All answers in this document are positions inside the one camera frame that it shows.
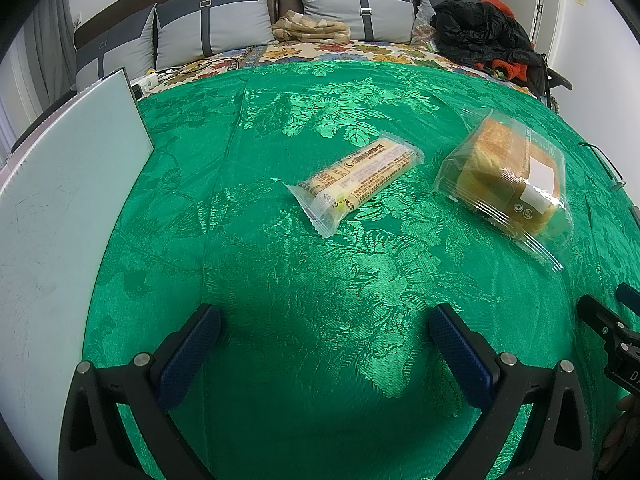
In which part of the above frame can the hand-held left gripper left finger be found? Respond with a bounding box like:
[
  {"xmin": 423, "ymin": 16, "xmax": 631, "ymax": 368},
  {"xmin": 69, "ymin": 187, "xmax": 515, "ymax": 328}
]
[{"xmin": 59, "ymin": 303, "xmax": 222, "ymax": 480}]

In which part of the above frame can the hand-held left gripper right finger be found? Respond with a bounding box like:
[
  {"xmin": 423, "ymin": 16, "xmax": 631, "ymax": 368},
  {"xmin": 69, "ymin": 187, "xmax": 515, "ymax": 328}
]
[{"xmin": 428, "ymin": 303, "xmax": 593, "ymax": 480}]

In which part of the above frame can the clear packet of sliced bread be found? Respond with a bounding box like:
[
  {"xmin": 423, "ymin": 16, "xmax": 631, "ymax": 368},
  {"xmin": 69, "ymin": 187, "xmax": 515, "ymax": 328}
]
[{"xmin": 434, "ymin": 107, "xmax": 573, "ymax": 273}]

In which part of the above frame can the clear biscuit packet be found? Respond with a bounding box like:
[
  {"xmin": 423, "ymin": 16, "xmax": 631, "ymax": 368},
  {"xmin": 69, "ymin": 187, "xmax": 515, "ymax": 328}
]
[{"xmin": 285, "ymin": 131, "xmax": 425, "ymax": 240}]

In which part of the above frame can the person's right hand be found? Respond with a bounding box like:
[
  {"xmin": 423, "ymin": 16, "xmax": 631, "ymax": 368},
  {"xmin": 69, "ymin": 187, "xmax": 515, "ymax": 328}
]
[{"xmin": 602, "ymin": 394, "xmax": 640, "ymax": 472}]

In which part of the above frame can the green floral cloth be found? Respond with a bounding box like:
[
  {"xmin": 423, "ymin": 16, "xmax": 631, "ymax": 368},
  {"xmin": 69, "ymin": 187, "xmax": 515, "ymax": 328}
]
[{"xmin": 82, "ymin": 57, "xmax": 640, "ymax": 480}]

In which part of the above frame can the white foam board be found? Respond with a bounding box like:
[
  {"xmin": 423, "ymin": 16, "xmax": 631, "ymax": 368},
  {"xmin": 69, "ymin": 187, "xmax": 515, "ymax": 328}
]
[{"xmin": 0, "ymin": 67, "xmax": 155, "ymax": 461}]

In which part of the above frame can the black chair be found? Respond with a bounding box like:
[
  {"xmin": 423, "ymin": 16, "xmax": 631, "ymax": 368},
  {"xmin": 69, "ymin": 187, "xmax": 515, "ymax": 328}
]
[{"xmin": 525, "ymin": 62, "xmax": 573, "ymax": 111}]

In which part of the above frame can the white power strip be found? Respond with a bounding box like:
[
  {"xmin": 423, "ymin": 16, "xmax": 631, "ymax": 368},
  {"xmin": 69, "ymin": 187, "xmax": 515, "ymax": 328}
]
[{"xmin": 131, "ymin": 74, "xmax": 161, "ymax": 95}]

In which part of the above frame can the black jacket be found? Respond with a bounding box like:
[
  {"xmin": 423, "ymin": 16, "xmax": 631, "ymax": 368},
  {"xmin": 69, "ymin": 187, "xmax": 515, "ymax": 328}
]
[{"xmin": 430, "ymin": 0, "xmax": 546, "ymax": 68}]

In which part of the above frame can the floral bed sheet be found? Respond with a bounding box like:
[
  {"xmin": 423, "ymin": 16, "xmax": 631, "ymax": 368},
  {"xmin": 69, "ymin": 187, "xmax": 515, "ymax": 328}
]
[{"xmin": 131, "ymin": 37, "xmax": 526, "ymax": 96}]

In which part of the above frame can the orange garment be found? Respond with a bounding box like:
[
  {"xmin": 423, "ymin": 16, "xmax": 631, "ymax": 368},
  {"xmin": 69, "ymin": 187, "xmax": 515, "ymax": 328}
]
[{"xmin": 482, "ymin": 0, "xmax": 543, "ymax": 83}]

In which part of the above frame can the clear plastic bag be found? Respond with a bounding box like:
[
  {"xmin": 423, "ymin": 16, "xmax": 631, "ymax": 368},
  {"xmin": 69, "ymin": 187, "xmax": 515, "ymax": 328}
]
[{"xmin": 410, "ymin": 7, "xmax": 440, "ymax": 53}]

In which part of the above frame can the grey curtain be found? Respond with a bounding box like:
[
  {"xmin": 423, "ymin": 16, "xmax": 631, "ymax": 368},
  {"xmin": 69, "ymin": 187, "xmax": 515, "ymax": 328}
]
[{"xmin": 0, "ymin": 0, "xmax": 83, "ymax": 136}]

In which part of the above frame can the folded beige blanket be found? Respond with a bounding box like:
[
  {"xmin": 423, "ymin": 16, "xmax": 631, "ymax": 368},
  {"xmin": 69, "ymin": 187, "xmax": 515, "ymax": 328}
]
[{"xmin": 271, "ymin": 11, "xmax": 351, "ymax": 47}]

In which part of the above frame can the thin black cable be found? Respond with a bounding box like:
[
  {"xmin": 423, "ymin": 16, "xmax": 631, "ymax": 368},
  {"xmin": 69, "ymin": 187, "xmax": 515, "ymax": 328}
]
[{"xmin": 579, "ymin": 141, "xmax": 627, "ymax": 192}]

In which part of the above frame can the black power cable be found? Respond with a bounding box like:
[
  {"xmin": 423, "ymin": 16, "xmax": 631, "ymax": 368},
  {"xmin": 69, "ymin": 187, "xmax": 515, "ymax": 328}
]
[{"xmin": 150, "ymin": 57, "xmax": 241, "ymax": 78}]

